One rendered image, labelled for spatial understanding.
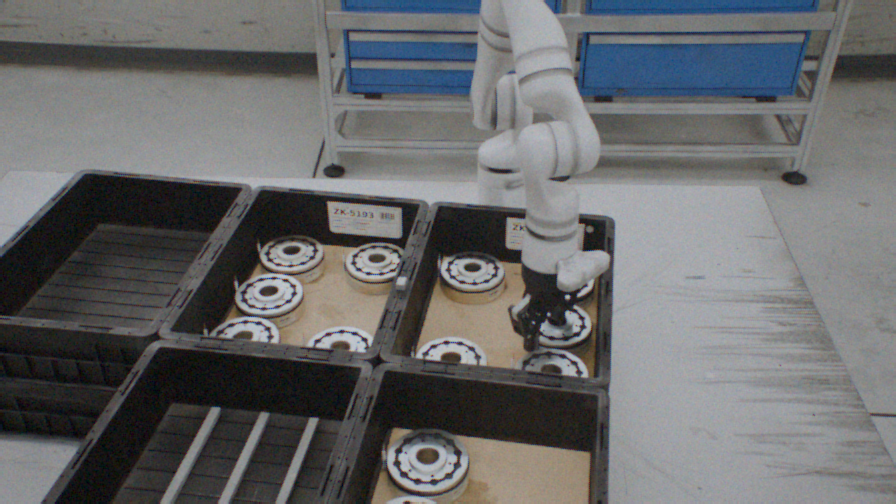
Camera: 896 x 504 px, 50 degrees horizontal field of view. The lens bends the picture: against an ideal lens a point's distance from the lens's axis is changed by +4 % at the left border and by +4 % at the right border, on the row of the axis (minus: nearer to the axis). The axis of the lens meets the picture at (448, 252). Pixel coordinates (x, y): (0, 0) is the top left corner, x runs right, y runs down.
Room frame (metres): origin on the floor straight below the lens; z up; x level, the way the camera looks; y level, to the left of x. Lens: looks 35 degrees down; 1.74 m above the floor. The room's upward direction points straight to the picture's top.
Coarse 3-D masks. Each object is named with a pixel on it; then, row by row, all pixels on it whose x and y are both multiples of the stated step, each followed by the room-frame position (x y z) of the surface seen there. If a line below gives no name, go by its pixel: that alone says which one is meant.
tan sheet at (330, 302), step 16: (272, 240) 1.32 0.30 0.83; (336, 256) 1.28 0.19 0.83; (256, 272) 1.23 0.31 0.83; (336, 272) 1.23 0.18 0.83; (304, 288) 1.19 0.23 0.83; (320, 288) 1.19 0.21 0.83; (336, 288) 1.19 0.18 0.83; (352, 288) 1.19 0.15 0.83; (320, 304) 1.15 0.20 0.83; (336, 304) 1.15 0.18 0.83; (352, 304) 1.15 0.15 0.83; (368, 304) 1.15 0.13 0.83; (384, 304) 1.15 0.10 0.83; (304, 320) 1.11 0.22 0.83; (320, 320) 1.11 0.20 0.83; (336, 320) 1.11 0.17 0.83; (352, 320) 1.11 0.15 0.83; (368, 320) 1.11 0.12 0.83; (288, 336) 1.07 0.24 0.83; (304, 336) 1.07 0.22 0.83
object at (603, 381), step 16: (432, 208) 1.27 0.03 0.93; (448, 208) 1.28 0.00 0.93; (464, 208) 1.27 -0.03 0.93; (480, 208) 1.27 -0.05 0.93; (496, 208) 1.27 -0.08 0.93; (512, 208) 1.27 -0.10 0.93; (432, 224) 1.22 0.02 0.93; (608, 224) 1.22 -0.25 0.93; (608, 240) 1.20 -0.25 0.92; (416, 256) 1.14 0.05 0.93; (416, 272) 1.09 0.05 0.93; (608, 272) 1.09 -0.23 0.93; (608, 288) 1.06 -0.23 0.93; (400, 304) 1.02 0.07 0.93; (608, 304) 1.02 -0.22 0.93; (400, 320) 0.98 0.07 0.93; (608, 320) 0.98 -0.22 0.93; (608, 336) 0.95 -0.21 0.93; (384, 352) 0.92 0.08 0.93; (608, 352) 0.92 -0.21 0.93; (448, 368) 0.89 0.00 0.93; (464, 368) 0.89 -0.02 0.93; (480, 368) 0.89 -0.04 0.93; (496, 368) 0.89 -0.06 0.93; (608, 368) 0.89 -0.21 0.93; (592, 384) 0.86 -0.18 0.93; (608, 384) 0.86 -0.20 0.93
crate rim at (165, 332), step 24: (264, 192) 1.33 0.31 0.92; (288, 192) 1.32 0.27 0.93; (312, 192) 1.32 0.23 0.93; (336, 192) 1.32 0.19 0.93; (240, 216) 1.26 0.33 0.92; (408, 240) 1.18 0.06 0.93; (408, 264) 1.12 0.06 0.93; (192, 288) 1.06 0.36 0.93; (384, 312) 1.00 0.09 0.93; (168, 336) 0.95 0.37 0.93; (192, 336) 0.95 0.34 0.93; (384, 336) 0.95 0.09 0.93
